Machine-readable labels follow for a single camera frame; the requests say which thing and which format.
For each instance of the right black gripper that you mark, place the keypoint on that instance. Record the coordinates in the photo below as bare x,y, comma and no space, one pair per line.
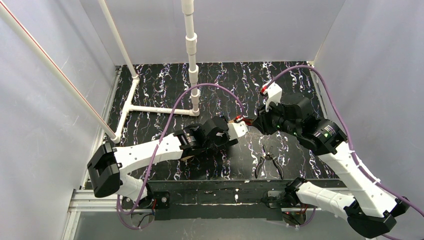
261,122

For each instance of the red black utility knife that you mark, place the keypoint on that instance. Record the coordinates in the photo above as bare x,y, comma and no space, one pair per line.
247,120

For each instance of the brown cardboard express box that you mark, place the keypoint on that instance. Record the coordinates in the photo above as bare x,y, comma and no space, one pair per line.
186,159

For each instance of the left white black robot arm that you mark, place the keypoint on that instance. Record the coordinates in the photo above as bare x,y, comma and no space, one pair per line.
109,168

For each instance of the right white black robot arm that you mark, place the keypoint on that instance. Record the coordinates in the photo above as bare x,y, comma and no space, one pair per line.
368,209

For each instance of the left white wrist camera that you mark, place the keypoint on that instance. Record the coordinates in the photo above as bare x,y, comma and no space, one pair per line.
237,130

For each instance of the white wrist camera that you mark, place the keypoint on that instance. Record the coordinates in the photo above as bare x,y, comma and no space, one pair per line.
237,130
272,94

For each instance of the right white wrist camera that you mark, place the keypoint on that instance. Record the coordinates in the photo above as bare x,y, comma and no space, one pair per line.
272,94

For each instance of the white PVC pipe frame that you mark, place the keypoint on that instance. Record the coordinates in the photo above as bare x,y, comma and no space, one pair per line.
191,39

